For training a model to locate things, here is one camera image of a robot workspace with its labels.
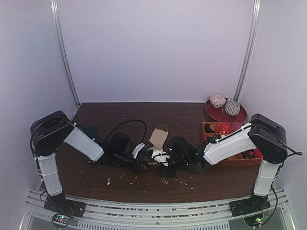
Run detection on aluminium frame post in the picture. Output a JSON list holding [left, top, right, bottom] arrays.
[[234, 0, 262, 103], [50, 0, 81, 107]]

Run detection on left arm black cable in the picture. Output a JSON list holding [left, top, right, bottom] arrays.
[[103, 119, 147, 150]]

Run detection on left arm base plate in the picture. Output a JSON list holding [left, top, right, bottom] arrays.
[[44, 199, 86, 218]]

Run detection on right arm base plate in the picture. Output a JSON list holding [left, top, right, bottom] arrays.
[[229, 195, 271, 217]]

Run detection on aluminium front rail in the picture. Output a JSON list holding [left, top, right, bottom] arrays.
[[17, 189, 299, 230]]

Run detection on right aluminium frame post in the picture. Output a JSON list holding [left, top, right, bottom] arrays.
[[234, 0, 262, 103]]

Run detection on wooden compartment tray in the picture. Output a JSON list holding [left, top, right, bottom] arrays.
[[203, 122, 263, 165]]

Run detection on white dotted bowl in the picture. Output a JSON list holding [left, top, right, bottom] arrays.
[[210, 94, 226, 108]]

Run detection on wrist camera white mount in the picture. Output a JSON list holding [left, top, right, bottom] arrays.
[[132, 143, 146, 159], [151, 149, 170, 167]]

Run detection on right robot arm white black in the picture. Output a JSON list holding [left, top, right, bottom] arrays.
[[151, 114, 288, 212]]

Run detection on red sock in tray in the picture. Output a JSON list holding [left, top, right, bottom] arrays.
[[219, 124, 232, 135]]

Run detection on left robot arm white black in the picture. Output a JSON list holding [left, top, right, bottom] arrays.
[[29, 110, 153, 213]]

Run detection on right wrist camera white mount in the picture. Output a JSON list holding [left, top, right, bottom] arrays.
[[151, 149, 170, 167]]

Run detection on red round plate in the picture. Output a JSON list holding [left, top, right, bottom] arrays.
[[204, 98, 248, 123]]

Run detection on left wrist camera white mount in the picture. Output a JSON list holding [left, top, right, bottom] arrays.
[[132, 143, 146, 159]]

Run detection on grey striped cup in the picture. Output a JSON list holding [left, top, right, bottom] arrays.
[[225, 99, 241, 116]]

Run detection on black sock in tray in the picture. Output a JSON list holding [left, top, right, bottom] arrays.
[[204, 123, 216, 133]]

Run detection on dark teal patterned sock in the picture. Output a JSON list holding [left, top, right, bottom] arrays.
[[85, 126, 100, 142]]

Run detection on left aluminium frame post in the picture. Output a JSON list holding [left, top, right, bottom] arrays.
[[50, 0, 81, 107]]

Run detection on cream striped knitted sock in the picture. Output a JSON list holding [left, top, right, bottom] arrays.
[[146, 125, 168, 163]]

